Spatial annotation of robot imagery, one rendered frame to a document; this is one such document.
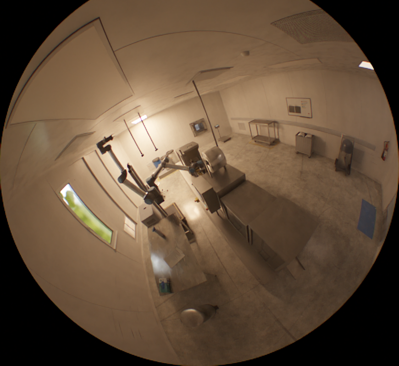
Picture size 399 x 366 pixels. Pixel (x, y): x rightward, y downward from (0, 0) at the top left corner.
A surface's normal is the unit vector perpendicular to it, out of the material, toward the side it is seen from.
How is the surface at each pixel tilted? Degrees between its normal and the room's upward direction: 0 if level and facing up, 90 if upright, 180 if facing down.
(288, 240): 0
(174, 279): 0
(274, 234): 0
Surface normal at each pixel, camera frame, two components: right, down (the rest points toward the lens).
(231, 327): -0.35, -0.81
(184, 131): 0.39, 0.33
